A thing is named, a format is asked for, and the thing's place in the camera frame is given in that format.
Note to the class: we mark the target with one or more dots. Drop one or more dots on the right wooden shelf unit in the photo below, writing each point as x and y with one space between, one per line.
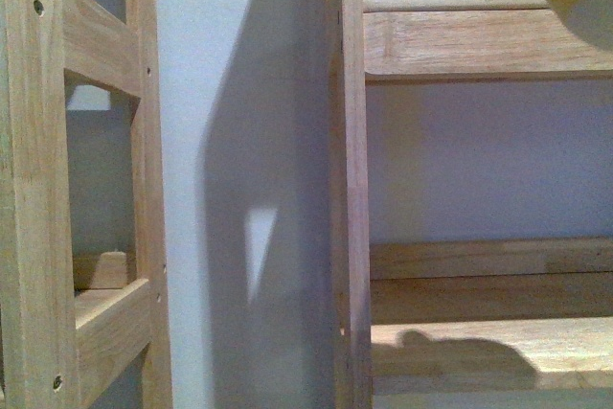
471 206

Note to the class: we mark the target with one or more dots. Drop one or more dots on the wooden shelf unit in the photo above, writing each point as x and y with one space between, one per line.
471 206
70 326

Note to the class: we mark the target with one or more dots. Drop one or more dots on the left wooden shelf unit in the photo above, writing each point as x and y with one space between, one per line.
70 326

